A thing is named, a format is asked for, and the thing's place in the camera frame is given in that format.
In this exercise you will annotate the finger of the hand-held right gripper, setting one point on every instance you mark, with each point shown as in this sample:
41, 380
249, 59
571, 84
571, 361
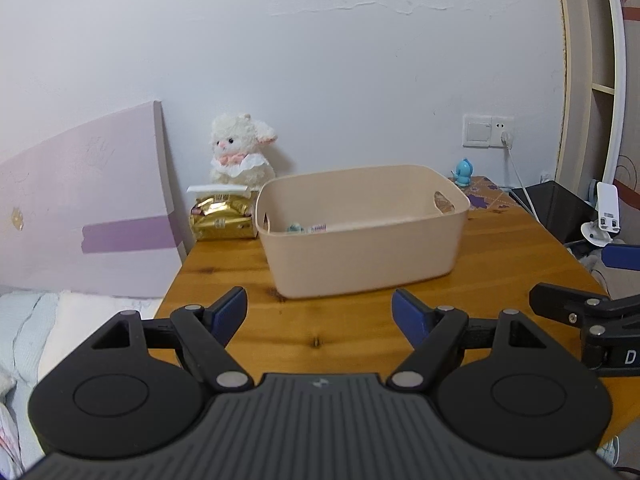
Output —
622, 255
560, 302

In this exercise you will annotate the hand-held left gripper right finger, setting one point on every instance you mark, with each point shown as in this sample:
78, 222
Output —
412, 317

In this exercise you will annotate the green checked scrunchie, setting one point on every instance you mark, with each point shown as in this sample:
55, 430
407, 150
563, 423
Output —
295, 229

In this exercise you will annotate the white plush sheep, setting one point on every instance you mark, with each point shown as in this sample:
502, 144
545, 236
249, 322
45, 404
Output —
240, 155

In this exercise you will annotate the grey cloth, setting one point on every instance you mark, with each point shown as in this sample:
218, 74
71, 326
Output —
597, 270

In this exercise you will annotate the light blue bed sheet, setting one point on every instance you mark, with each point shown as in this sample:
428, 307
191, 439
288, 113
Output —
20, 340

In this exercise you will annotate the pink and purple headboard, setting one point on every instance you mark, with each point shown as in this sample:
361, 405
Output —
85, 200

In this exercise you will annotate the white pillow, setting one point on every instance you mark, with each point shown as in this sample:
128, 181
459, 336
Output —
95, 330

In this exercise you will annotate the gold foil tissue pack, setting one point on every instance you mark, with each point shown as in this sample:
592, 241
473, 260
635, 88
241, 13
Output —
222, 220

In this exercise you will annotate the white phone stand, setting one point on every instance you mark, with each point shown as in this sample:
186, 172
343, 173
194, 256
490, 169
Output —
607, 210

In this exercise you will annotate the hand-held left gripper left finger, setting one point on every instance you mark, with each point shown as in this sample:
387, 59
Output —
227, 312

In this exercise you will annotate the cream shelf unit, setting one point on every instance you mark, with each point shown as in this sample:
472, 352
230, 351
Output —
590, 85

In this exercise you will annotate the small blue toy figure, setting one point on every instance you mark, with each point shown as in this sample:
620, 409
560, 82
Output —
463, 172

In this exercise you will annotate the beige plastic storage bin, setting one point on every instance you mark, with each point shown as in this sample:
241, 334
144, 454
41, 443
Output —
365, 250

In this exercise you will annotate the purple printed box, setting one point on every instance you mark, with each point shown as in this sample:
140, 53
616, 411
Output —
318, 228

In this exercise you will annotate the white wall switch socket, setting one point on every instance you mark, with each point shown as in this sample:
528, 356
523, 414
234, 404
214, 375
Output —
480, 131

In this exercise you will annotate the purple patterned mat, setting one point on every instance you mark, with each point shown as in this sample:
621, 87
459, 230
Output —
487, 195

